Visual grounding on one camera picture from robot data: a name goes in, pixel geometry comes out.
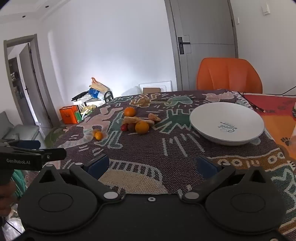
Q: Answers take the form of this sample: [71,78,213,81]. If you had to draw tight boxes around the person's left hand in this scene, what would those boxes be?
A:
[0,183,14,217]

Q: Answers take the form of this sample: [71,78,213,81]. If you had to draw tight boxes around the orange red mat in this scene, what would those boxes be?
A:
[240,93,296,161]

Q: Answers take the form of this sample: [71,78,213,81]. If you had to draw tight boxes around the brown paper bag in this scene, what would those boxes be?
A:
[90,77,109,92]

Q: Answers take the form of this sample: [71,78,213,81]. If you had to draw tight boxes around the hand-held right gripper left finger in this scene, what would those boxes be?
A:
[38,154,121,205]

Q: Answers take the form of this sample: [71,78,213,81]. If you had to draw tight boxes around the white bowl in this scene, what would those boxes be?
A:
[189,103,265,146]

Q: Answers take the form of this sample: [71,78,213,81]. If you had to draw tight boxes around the black flat item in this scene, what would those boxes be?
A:
[71,91,89,101]

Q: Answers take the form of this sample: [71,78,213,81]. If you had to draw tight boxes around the black cable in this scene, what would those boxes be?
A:
[238,92,267,114]
[266,85,296,96]

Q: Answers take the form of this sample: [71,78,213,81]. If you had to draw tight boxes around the yellow items on rack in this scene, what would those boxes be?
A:
[80,105,96,114]

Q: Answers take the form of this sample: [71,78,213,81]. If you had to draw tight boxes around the grey interior door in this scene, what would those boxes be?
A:
[18,44,54,128]

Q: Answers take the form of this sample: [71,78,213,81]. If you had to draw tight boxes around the white board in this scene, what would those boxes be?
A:
[138,80,172,93]

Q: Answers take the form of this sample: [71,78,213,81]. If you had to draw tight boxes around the large orange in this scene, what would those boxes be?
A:
[135,121,150,135]

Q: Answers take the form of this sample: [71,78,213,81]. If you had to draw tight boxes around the printed figure blanket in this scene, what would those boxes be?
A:
[44,89,296,241]

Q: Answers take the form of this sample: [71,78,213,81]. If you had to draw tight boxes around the orange chair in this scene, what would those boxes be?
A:
[196,58,263,94]

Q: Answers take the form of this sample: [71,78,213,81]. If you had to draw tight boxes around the black door handle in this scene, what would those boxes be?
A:
[178,36,191,55]

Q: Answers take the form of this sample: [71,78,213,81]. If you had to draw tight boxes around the grey sofa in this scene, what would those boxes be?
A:
[0,111,41,145]

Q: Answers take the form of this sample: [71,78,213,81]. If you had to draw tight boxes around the teal cloth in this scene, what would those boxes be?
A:
[12,170,26,200]

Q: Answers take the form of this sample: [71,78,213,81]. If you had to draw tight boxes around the orange gift box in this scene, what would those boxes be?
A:
[59,105,80,124]

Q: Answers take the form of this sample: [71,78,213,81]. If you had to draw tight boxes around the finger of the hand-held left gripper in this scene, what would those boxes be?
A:
[35,148,67,162]
[2,140,41,149]

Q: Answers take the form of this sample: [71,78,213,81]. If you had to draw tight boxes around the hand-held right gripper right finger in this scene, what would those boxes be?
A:
[180,155,274,204]

